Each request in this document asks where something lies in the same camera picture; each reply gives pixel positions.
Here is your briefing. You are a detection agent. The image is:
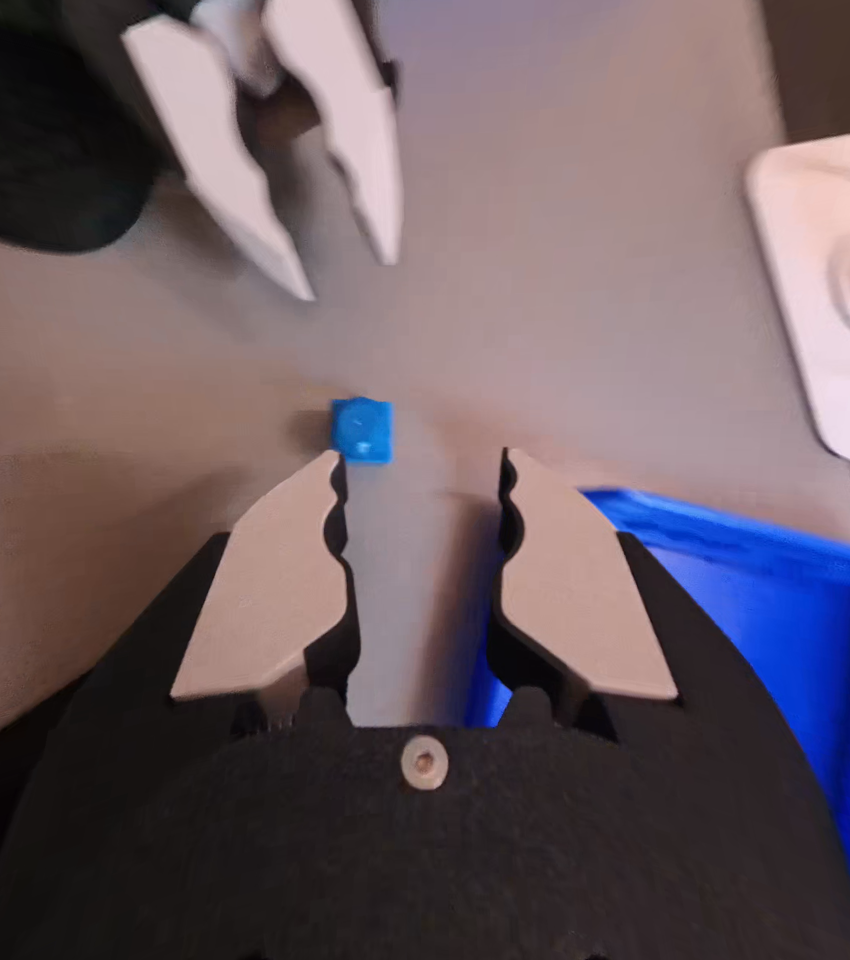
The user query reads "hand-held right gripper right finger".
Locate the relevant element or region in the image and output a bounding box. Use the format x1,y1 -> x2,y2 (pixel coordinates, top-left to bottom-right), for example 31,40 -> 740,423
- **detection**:
486,447 -> 679,732

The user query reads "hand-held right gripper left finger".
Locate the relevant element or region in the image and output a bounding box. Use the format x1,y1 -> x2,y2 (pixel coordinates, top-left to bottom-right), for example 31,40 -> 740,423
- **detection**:
170,450 -> 362,732

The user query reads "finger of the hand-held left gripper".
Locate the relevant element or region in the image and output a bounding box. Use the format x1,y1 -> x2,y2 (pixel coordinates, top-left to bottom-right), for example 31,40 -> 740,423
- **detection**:
122,16 -> 315,303
263,0 -> 405,268

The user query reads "blue mega block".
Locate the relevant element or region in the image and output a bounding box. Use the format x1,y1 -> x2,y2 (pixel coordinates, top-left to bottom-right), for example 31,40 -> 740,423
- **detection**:
329,396 -> 396,468

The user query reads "blue plastic bin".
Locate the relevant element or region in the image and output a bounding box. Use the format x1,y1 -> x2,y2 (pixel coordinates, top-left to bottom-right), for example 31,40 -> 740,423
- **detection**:
466,486 -> 850,960

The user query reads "white document stand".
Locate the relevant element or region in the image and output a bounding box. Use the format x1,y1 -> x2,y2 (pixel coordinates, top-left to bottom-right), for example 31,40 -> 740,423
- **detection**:
742,126 -> 850,464

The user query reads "black table cable cover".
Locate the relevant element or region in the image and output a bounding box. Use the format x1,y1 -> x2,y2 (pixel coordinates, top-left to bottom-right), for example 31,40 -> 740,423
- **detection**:
758,0 -> 850,147

